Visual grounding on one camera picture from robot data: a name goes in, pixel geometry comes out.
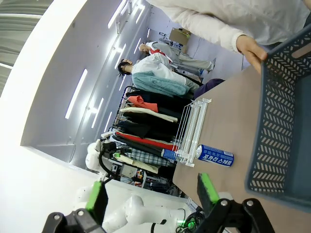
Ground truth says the dark purple cloth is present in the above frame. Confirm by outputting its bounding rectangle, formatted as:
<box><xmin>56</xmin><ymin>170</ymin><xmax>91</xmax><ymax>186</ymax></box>
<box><xmin>193</xmin><ymin>78</ymin><xmax>226</xmax><ymax>99</ymax></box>

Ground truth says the mannequin in red grey outfit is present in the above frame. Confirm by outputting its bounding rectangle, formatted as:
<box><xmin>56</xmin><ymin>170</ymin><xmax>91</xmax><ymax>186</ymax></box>
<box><xmin>138</xmin><ymin>41</ymin><xmax>217</xmax><ymax>74</ymax></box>

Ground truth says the black-haired mannequin white shirt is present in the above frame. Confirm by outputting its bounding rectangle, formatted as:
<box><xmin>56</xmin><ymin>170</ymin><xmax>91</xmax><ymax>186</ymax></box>
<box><xmin>117</xmin><ymin>58</ymin><xmax>204</xmax><ymax>91</ymax></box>

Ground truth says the person's left hand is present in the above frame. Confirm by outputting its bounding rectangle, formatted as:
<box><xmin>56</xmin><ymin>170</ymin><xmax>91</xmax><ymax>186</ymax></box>
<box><xmin>236</xmin><ymin>34</ymin><xmax>268</xmax><ymax>74</ymax></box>

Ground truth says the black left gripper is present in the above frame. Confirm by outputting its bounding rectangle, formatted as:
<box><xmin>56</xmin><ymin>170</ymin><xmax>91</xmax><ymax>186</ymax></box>
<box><xmin>103</xmin><ymin>141</ymin><xmax>127</xmax><ymax>159</ymax></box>

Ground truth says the black cable bundle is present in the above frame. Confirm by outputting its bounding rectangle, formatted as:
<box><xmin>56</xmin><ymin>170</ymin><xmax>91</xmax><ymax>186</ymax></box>
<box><xmin>174</xmin><ymin>208</ymin><xmax>204</xmax><ymax>233</ymax></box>

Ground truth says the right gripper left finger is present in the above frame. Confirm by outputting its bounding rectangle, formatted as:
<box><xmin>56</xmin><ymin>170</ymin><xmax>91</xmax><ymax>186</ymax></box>
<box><xmin>41</xmin><ymin>180</ymin><xmax>109</xmax><ymax>233</ymax></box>

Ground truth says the white wire can dispenser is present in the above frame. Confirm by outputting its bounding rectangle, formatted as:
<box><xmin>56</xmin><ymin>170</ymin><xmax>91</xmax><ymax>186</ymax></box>
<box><xmin>172</xmin><ymin>98</ymin><xmax>213</xmax><ymax>168</ymax></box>

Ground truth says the person's white jacket torso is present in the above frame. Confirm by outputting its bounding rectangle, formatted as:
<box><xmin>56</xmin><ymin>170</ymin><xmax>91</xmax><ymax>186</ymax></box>
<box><xmin>145</xmin><ymin>0</ymin><xmax>311</xmax><ymax>47</ymax></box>

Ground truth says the clothes rack with garments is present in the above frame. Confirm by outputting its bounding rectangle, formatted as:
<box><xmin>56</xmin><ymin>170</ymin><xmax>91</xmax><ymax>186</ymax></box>
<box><xmin>106</xmin><ymin>84</ymin><xmax>195</xmax><ymax>174</ymax></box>

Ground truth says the blue Pocari Sweat can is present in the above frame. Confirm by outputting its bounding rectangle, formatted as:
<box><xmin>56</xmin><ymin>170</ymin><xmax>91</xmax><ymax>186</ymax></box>
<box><xmin>196</xmin><ymin>144</ymin><xmax>235</xmax><ymax>168</ymax></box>
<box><xmin>161</xmin><ymin>148</ymin><xmax>181</xmax><ymax>161</ymax></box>

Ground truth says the teal fluffy garment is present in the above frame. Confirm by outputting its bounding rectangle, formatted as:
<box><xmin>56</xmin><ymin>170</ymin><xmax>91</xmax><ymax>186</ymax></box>
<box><xmin>132</xmin><ymin>70</ymin><xmax>191</xmax><ymax>98</ymax></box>

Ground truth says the person's left forearm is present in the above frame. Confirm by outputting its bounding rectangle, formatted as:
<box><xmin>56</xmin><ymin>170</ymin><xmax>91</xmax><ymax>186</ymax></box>
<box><xmin>167</xmin><ymin>6</ymin><xmax>249</xmax><ymax>53</ymax></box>

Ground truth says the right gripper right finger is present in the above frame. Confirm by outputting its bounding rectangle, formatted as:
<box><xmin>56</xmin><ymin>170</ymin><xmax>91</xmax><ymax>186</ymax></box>
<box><xmin>194</xmin><ymin>172</ymin><xmax>276</xmax><ymax>233</ymax></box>

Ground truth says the cardboard box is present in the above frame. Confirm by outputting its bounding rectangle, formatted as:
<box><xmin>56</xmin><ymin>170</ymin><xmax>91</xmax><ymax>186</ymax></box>
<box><xmin>169</xmin><ymin>27</ymin><xmax>192</xmax><ymax>47</ymax></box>

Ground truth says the dark blue plastic basket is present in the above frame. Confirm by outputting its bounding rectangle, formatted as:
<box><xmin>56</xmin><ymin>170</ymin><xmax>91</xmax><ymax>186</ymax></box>
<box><xmin>243</xmin><ymin>24</ymin><xmax>311</xmax><ymax>215</ymax></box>

